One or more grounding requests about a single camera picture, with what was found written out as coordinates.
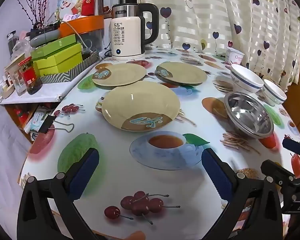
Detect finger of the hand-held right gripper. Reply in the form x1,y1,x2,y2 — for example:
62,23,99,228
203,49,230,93
261,159,295,188
282,136,300,157

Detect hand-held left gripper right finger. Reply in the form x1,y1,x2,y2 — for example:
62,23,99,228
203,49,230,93
201,148,283,240

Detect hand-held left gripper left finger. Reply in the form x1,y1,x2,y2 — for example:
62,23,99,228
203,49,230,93
17,147,100,240

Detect stainless steel bowl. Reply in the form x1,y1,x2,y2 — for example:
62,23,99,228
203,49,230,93
224,91,275,139

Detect white bowl blue stripe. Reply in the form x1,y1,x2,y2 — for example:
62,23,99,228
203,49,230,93
230,64,264,93
262,79,287,105

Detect tan deep plate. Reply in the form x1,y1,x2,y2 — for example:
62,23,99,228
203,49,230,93
101,81,180,132

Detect food print tablecloth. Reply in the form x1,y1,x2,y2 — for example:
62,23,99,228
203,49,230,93
19,46,300,240

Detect black binder clip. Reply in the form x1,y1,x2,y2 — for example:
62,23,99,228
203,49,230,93
38,115,75,134

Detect white teal packet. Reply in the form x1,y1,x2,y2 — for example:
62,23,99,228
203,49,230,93
24,105,57,134

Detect red packaged item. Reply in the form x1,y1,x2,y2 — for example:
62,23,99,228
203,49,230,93
15,107,29,126

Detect white covered side shelf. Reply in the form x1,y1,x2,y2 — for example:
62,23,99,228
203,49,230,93
0,57,108,105

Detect zigzag patterned box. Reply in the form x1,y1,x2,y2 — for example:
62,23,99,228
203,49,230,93
40,51,100,84

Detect lime green box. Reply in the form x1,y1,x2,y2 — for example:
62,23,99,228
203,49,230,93
37,52,83,77
32,42,82,70

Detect white yogurt cup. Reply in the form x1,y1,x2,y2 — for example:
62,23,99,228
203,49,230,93
226,46,245,65

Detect red label jar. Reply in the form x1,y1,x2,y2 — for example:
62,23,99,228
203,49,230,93
18,56,43,95

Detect clear glass jar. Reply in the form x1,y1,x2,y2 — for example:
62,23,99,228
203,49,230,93
9,69,28,96

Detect small beige box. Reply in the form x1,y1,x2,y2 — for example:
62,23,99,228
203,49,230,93
0,80,15,98

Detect dark green box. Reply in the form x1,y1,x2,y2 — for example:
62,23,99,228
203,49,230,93
31,34,77,59

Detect white electric kettle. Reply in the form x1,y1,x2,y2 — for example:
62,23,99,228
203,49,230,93
109,2,160,61

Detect grey black handheld device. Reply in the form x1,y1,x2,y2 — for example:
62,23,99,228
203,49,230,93
26,21,63,48

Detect clear plastic bag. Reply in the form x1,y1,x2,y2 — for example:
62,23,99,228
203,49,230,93
11,31,32,60

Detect orange lidded clear container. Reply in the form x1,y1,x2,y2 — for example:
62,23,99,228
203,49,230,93
59,15,105,54

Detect dark spice jar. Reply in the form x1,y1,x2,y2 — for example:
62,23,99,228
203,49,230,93
7,31,18,55

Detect pink white packet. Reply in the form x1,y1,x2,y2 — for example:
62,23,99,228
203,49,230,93
65,14,85,22

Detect purple bud branches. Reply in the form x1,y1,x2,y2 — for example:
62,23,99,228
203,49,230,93
15,0,55,28

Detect cream heart print curtain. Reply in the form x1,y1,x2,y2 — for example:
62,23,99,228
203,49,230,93
132,0,300,92

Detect red cartoon snack bag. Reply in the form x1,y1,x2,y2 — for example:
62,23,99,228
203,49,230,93
54,0,102,22

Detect white cable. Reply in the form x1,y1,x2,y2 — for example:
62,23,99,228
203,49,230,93
61,20,90,53

